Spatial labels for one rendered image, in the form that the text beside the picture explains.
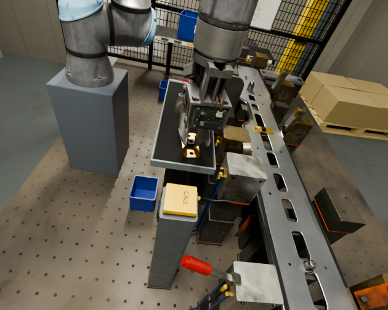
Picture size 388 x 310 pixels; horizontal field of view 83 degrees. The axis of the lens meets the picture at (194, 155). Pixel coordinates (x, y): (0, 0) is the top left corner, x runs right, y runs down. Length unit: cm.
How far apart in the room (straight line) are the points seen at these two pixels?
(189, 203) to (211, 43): 26
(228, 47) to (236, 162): 32
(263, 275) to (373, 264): 80
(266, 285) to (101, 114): 68
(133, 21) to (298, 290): 82
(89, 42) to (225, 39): 51
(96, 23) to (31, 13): 281
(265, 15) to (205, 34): 149
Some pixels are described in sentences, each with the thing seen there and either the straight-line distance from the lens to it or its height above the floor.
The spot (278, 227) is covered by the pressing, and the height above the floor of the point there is 100.
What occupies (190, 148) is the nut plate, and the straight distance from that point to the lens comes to 49.
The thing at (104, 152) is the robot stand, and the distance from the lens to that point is 94.
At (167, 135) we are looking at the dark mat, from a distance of 52.
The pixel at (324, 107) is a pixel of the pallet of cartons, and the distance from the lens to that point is 338.
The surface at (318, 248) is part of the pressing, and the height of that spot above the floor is 100.
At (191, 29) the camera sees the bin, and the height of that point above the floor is 109.
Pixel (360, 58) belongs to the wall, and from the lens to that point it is 460.
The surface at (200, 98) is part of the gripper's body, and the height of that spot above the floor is 132.
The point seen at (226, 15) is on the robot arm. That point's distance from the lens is 33.
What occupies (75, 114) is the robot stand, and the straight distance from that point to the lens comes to 86.
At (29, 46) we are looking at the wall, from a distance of 375.
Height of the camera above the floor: 150
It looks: 44 degrees down
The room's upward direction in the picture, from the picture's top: 15 degrees clockwise
